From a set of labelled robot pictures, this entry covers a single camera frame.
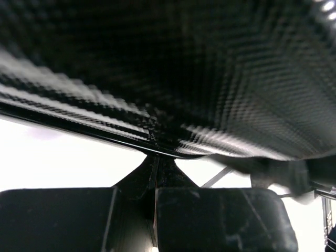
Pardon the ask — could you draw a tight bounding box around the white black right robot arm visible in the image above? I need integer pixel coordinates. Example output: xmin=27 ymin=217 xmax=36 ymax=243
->
xmin=250 ymin=160 xmax=335 ymax=205

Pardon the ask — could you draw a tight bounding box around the black hard-shell suitcase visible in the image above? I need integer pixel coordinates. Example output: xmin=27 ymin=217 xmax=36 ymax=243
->
xmin=1 ymin=1 xmax=335 ymax=169

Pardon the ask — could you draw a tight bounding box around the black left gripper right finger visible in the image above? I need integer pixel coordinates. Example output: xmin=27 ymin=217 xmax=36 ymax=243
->
xmin=156 ymin=159 xmax=298 ymax=251

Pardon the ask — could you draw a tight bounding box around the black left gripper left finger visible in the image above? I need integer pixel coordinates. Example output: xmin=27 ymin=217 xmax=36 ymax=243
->
xmin=1 ymin=156 xmax=159 ymax=251

